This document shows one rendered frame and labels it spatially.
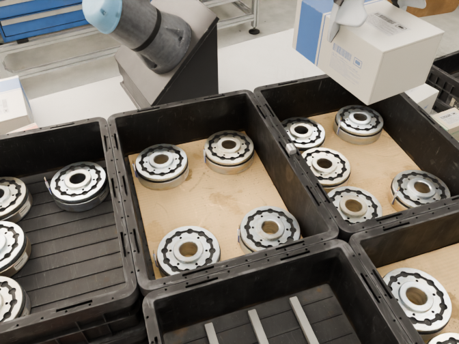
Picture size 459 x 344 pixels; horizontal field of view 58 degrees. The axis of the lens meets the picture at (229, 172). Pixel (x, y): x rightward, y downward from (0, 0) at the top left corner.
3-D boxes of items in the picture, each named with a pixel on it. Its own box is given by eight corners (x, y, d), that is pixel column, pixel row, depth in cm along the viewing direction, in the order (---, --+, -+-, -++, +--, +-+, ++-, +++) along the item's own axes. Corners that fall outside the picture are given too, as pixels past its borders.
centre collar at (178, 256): (171, 241, 68) (170, 239, 68) (199, 235, 69) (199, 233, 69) (175, 267, 65) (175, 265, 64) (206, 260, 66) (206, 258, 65)
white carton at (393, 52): (291, 47, 75) (297, -3, 68) (343, 32, 79) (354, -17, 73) (367, 105, 63) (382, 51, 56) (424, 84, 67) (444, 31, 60)
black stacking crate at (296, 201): (118, 159, 89) (107, 117, 81) (248, 132, 96) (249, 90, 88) (152, 331, 63) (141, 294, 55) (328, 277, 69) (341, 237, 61)
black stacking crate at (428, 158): (249, 132, 96) (251, 90, 88) (363, 108, 102) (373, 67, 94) (330, 276, 69) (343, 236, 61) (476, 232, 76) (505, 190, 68)
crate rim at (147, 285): (108, 124, 82) (106, 115, 81) (250, 97, 89) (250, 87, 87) (142, 302, 56) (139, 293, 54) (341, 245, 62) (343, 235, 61)
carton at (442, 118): (394, 165, 104) (401, 147, 99) (378, 150, 108) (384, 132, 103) (464, 137, 111) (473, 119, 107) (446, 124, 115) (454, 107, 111)
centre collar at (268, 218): (252, 220, 71) (253, 217, 71) (280, 215, 72) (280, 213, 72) (259, 243, 68) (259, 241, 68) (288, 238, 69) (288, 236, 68)
